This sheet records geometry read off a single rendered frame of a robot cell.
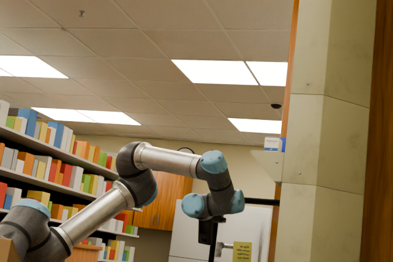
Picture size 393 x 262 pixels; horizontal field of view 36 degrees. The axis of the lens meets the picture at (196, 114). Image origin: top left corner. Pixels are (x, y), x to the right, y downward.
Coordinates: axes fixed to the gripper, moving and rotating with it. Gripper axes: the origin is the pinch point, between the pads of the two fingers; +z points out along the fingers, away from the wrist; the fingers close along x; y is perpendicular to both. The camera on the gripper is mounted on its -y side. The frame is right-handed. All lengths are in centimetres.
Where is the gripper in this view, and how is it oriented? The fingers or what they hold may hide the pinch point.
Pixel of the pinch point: (219, 221)
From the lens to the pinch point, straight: 228.0
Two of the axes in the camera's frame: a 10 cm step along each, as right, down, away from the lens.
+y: 1.3, -9.6, 2.3
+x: -9.5, -0.5, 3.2
